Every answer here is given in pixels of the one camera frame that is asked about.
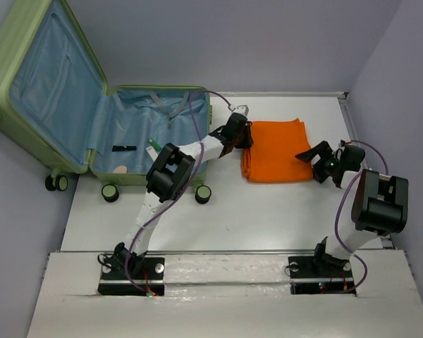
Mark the white small tube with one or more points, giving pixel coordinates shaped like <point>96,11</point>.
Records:
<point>152,153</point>

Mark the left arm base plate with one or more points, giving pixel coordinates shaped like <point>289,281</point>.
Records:
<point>147,281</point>

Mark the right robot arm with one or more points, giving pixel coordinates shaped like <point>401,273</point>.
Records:
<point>379,208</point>

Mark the black cosmetic tube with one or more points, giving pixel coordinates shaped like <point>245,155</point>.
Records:
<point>119,148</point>

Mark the orange cloth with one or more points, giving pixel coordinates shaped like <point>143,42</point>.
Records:
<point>271,158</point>

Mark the green lip balm tube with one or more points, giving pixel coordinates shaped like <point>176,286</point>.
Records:
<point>154,144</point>

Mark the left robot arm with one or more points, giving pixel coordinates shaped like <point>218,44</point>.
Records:
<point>171,173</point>

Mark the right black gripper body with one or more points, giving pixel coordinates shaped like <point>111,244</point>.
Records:
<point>323,169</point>

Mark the green suitcase with blue lining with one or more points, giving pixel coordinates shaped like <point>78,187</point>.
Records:
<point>56,104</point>

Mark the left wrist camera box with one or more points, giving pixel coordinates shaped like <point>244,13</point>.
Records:
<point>242,109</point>

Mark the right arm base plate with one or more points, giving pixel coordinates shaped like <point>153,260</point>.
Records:
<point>307,277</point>

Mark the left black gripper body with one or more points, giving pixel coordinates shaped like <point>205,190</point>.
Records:
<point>235,138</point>

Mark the pink round compact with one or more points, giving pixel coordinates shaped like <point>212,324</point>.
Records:
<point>122,169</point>

